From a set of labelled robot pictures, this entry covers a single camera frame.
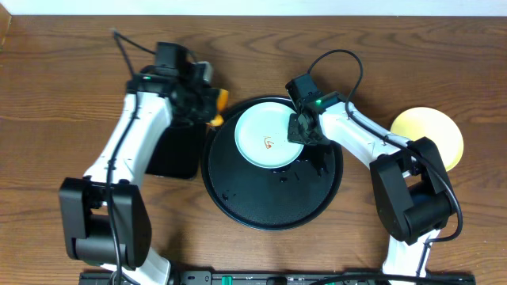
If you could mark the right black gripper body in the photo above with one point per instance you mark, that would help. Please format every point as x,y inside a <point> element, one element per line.
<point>297,134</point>

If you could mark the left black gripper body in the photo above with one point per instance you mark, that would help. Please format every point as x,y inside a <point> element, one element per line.
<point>207,106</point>

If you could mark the yellow green scrub sponge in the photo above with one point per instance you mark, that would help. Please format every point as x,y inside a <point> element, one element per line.
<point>221,104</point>

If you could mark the light blue plate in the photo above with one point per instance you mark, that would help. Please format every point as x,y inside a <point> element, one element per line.
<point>261,136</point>

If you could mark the yellow plate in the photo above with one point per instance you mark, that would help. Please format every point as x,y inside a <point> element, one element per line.
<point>418,122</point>

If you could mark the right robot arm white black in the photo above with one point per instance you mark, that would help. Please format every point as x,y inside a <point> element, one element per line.
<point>413,195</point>

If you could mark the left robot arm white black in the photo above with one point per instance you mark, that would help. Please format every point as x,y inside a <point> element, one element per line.
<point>105,222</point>

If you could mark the black rectangular tray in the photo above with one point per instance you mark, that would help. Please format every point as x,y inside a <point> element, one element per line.
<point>178,151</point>

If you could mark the black round tray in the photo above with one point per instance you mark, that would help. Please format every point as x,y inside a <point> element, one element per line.
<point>268,199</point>

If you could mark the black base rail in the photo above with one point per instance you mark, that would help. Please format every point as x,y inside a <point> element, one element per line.
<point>231,278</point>

